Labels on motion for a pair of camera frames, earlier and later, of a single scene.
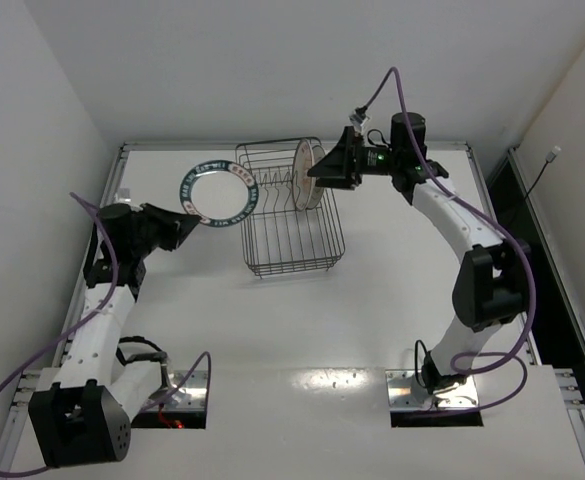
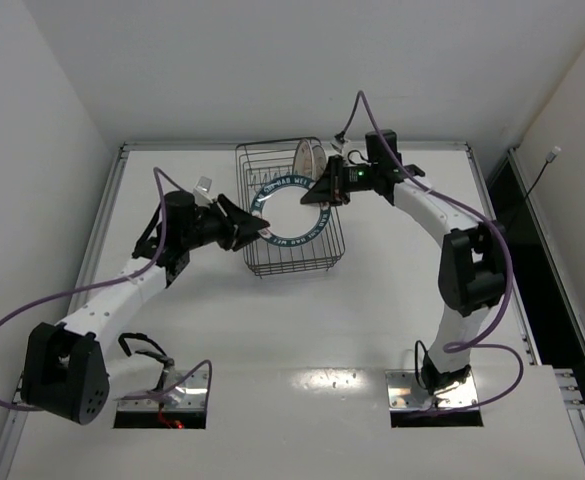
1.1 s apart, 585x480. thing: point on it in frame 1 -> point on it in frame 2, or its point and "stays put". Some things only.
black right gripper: x=349 y=159 -> x=336 y=180
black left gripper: x=160 y=230 -> x=227 y=226
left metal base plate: x=192 y=396 stays put
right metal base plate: x=399 y=383 stays put
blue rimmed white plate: x=220 y=192 -> x=292 y=223
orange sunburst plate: x=303 y=185 stays put
